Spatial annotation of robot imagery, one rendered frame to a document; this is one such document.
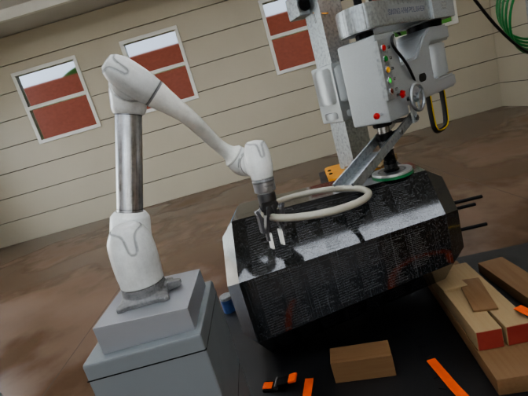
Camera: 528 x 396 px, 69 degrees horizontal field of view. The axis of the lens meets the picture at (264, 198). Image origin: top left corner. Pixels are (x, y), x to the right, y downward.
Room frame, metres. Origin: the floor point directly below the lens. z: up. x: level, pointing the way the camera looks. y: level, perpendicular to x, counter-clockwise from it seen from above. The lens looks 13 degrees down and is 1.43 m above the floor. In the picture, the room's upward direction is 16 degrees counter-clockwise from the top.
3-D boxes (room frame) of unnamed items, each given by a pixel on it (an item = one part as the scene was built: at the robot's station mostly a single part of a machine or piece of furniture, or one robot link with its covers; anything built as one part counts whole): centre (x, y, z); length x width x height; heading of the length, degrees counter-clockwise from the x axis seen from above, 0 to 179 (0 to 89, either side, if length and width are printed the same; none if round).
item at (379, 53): (1.90, -0.73, 1.42); 0.08 x 0.03 x 0.28; 129
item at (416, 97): (2.01, -0.88, 1.25); 0.15 x 0.10 x 0.15; 129
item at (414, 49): (2.27, -1.03, 1.35); 0.74 x 0.23 x 0.49; 129
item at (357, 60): (2.08, -0.77, 1.37); 0.36 x 0.22 x 0.45; 129
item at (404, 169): (2.03, -0.71, 0.89); 0.21 x 0.21 x 0.01
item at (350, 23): (2.25, -0.98, 1.66); 0.96 x 0.25 x 0.17; 129
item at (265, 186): (1.52, -0.01, 1.12); 0.09 x 0.09 x 0.06
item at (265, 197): (1.52, -0.01, 1.04); 0.08 x 0.07 x 0.09; 115
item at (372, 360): (1.67, -0.25, 0.07); 0.30 x 0.12 x 0.12; 78
